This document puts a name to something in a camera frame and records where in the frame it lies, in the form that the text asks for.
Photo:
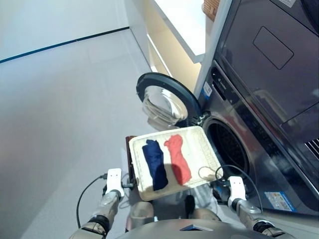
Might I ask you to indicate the silver robot torso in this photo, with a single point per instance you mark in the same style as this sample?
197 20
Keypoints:
184 231

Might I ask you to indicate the brown woven box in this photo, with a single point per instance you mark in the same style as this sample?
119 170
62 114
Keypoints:
208 8

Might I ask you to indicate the navy blue garment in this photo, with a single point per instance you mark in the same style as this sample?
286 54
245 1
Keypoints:
155 164

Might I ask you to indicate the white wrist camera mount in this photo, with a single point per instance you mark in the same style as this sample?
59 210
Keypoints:
236 186
114 179

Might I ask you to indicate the red-orange garment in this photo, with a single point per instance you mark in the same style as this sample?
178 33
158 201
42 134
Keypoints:
178 159

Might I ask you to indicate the round washing machine door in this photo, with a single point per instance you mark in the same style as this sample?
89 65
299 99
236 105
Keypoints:
159 99

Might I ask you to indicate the small blue white sticker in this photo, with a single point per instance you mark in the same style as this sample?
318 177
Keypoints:
207 90

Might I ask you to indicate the white shelf unit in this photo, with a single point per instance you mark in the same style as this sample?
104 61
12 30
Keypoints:
179 30

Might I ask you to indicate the dark grey stacked dryer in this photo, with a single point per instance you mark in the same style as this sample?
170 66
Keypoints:
261 25

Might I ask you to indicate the pale woven basket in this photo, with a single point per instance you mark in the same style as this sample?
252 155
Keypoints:
199 139

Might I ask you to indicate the silver robot leg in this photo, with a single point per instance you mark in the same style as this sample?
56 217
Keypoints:
142 211
204 215

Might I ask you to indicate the grey washing machine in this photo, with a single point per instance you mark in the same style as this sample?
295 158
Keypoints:
274 174

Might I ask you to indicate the large blue energy label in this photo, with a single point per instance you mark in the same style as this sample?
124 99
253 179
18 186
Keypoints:
277 201

